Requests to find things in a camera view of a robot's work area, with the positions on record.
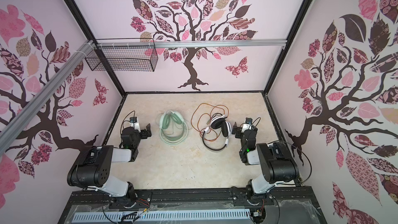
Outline mint green headphones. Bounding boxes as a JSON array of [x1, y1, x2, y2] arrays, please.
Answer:
[[159, 110, 189, 145]]

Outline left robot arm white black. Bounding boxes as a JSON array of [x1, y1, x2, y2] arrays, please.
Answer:
[[67, 124, 152, 208]]

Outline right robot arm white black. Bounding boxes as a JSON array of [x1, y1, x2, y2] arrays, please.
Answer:
[[232, 124, 299, 201]]

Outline white black headphones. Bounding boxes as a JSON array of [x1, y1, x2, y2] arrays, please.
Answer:
[[202, 114, 232, 152]]

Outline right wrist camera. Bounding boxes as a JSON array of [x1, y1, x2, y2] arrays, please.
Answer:
[[241, 118, 255, 133]]

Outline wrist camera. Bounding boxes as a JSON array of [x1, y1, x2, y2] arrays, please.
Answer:
[[129, 116, 141, 132], [241, 118, 255, 133]]

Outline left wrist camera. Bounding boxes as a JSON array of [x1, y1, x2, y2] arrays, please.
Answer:
[[129, 116, 141, 132]]

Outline red headphone cable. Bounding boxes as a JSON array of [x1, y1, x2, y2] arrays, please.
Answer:
[[190, 103, 230, 142]]

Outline white slotted cable duct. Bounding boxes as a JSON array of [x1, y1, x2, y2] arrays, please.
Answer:
[[69, 209, 251, 224]]

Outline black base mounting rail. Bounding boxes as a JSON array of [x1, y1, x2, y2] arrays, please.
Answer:
[[67, 186, 319, 209]]

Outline black wire mesh basket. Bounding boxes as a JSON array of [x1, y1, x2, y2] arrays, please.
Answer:
[[85, 37, 158, 72]]

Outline aluminium rail back wall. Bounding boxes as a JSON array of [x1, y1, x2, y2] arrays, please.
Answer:
[[96, 39, 287, 49]]

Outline aluminium rail wall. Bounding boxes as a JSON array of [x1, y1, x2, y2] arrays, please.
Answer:
[[1, 40, 95, 154], [96, 39, 287, 49]]

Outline aluminium rail left wall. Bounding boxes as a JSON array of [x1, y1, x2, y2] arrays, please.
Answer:
[[1, 40, 95, 154]]

